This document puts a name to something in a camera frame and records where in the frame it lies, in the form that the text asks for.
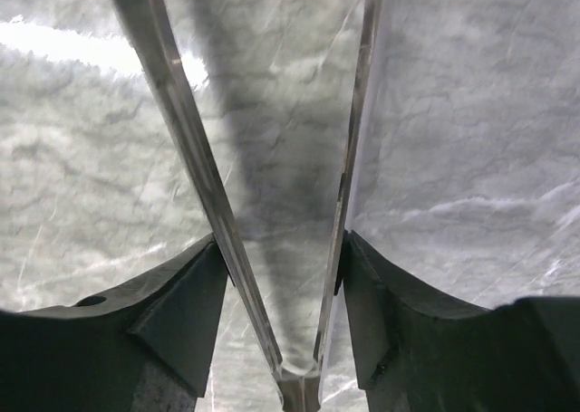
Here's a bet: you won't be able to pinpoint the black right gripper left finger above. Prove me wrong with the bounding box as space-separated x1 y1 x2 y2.
1 236 227 411

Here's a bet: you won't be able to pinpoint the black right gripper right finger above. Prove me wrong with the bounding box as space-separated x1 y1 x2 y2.
339 233 579 411

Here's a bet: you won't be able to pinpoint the metal serving tongs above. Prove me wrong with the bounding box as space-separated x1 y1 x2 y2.
112 0 389 411

